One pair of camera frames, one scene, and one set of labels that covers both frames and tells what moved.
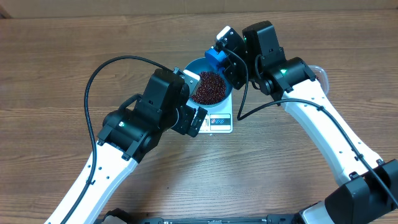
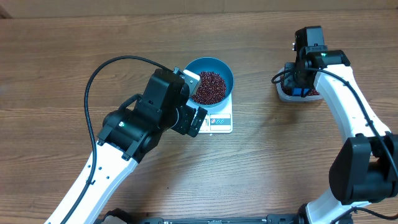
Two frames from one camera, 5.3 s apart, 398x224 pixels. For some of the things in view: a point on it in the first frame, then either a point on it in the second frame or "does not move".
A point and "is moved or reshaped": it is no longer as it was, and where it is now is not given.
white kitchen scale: x=219 y=119 does not move
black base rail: x=119 y=216 does not move
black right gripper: x=232 y=72 to x=301 y=86
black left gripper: x=182 y=125 does not move
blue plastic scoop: x=216 y=59 is moved or reshaped
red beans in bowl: x=210 y=89 does not move
